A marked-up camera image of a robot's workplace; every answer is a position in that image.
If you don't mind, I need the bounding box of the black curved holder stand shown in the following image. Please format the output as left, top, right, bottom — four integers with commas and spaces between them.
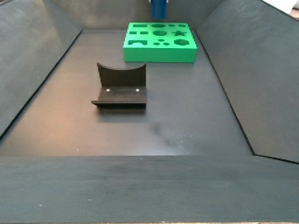
90, 64, 146, 107

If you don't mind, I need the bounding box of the blue oval cylinder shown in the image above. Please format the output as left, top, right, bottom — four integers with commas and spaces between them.
149, 0, 168, 19

